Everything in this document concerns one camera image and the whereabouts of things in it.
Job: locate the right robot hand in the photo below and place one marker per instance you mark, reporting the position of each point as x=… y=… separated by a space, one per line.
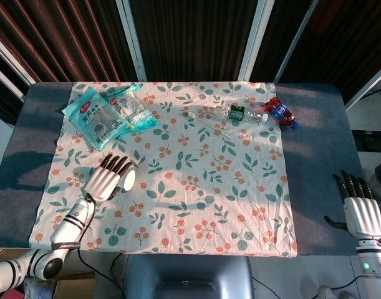
x=363 y=215

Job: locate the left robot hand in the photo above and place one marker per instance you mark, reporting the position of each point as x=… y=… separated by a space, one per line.
x=107 y=179

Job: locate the white paper cup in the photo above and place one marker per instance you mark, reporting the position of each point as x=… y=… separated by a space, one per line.
x=129 y=179

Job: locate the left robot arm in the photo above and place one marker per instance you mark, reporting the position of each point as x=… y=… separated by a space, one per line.
x=53 y=243

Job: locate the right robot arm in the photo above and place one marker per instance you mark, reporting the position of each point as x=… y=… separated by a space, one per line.
x=372 y=258

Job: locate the teal wipes package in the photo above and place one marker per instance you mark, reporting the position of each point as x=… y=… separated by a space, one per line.
x=95 y=116

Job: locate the floral tablecloth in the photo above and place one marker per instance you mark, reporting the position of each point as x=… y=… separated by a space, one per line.
x=174 y=168

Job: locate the teal clear plastic package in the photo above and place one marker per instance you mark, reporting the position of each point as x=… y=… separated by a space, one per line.
x=134 y=109

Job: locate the cardboard box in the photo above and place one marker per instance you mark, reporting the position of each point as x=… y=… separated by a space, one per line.
x=75 y=285

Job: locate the clear glass test tube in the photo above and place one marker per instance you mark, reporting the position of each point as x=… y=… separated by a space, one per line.
x=205 y=112

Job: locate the thin clear pipette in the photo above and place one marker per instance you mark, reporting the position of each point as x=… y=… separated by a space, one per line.
x=219 y=129

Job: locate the blue grey chair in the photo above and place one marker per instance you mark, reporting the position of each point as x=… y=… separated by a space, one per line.
x=187 y=277

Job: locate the red soda bottle blue cap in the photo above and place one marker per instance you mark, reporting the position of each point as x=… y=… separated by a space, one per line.
x=282 y=112

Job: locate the clear bottle green label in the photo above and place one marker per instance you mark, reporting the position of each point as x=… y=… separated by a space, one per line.
x=240 y=112

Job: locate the white screen frame post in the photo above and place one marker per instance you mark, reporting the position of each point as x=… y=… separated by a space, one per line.
x=131 y=37
x=299 y=40
x=369 y=84
x=255 y=37
x=11 y=59

